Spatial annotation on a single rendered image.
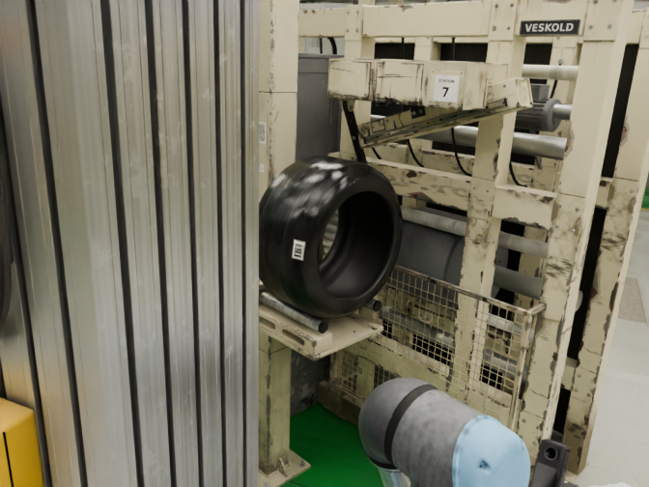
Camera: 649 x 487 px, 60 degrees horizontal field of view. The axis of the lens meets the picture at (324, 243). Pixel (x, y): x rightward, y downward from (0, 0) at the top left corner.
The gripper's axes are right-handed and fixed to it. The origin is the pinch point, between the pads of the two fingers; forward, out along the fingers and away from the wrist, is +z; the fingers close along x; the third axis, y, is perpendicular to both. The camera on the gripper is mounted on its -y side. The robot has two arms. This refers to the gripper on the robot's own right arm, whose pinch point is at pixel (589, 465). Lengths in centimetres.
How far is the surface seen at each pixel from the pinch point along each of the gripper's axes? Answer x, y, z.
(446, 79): -72, -77, 51
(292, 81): -126, -81, 32
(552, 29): -55, -91, 83
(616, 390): -85, 96, 225
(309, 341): -102, 7, 14
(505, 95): -61, -71, 66
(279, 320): -119, 4, 14
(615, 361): -101, 94, 260
